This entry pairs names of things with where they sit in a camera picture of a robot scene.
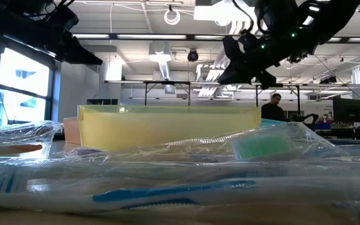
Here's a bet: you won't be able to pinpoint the orange toothbrush in clear wrapper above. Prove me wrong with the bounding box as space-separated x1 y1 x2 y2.
0 120 64 160

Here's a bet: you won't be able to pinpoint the orange translucent plastic bin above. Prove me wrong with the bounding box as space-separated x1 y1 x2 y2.
62 117 81 145

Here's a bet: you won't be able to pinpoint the green toothbrush in clear wrapper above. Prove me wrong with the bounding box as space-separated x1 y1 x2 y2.
57 121 351 165

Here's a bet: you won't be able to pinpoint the black background desk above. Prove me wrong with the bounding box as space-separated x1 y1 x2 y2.
316 126 360 141

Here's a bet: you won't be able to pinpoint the person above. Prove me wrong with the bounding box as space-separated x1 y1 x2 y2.
261 92 289 123

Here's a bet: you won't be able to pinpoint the yellow translucent plastic bin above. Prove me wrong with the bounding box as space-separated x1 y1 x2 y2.
77 104 263 151

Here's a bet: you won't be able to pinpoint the teal translucent plastic bin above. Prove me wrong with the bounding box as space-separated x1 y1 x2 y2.
260 118 286 128

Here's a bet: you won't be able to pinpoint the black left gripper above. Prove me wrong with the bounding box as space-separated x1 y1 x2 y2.
26 2 103 66

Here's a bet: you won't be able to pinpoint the rig overhead light bar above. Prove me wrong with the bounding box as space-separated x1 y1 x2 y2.
73 32 360 44

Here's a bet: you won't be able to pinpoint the purple toothbrush in clear wrapper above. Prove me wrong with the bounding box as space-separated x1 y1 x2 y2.
72 146 106 156

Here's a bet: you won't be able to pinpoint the black ceiling spotlight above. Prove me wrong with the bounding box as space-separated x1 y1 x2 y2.
187 49 199 63
319 75 338 85
287 51 314 64

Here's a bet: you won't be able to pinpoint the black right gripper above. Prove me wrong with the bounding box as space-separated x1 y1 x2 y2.
218 0 312 90

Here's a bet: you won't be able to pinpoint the black computer monitor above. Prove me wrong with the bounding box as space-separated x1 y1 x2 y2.
332 97 360 124

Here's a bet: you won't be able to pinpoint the black background rig frame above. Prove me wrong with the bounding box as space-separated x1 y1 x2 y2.
104 79 303 108

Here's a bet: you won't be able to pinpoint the white cable coil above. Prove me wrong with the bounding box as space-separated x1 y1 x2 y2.
163 8 181 26

